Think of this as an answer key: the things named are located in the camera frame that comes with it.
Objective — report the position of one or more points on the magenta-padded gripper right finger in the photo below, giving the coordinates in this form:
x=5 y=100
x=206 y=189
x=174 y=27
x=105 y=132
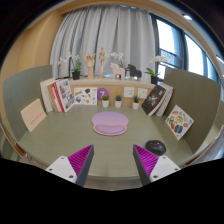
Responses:
x=165 y=166

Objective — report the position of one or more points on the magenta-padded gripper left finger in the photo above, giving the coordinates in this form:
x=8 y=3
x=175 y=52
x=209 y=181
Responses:
x=60 y=166

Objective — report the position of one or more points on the black computer mouse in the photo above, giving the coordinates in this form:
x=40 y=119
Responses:
x=155 y=147

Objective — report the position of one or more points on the purple mouse pad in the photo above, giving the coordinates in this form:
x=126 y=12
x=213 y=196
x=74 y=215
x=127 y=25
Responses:
x=110 y=120

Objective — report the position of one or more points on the colourful sticker card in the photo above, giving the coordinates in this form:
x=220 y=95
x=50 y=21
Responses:
x=179 y=122

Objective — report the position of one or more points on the beige card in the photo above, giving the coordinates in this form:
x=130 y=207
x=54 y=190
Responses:
x=32 y=115

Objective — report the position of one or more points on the black book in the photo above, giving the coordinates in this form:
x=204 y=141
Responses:
x=153 y=100

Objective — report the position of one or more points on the small potted succulent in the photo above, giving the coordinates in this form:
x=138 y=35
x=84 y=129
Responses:
x=118 y=103
x=105 y=103
x=135 y=105

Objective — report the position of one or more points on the red-edged picture magazine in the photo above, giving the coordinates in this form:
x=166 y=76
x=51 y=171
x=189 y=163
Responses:
x=65 y=95

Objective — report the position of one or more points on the white sticker sheet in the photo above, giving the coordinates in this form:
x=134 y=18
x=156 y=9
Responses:
x=85 y=96

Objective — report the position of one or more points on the green partition panel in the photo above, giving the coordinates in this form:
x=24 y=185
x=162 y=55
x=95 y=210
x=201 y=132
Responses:
x=196 y=96
x=23 y=88

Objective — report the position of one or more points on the white orchid in black pot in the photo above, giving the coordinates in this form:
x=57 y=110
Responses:
x=118 y=56
x=76 y=75
x=154 y=79

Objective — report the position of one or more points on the dark wooden horse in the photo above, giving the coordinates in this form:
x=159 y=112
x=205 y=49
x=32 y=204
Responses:
x=134 y=71

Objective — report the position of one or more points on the pink wooden horse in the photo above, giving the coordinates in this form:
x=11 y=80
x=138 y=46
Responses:
x=117 y=70

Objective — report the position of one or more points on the wooden hand model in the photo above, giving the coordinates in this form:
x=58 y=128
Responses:
x=90 y=63

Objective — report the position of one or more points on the grey curtain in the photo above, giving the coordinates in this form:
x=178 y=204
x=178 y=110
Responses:
x=100 y=30

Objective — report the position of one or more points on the white wall socket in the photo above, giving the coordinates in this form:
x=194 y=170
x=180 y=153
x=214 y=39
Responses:
x=129 y=92
x=142 y=93

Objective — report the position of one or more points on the window with dark frame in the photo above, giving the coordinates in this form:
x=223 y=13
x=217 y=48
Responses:
x=166 y=36

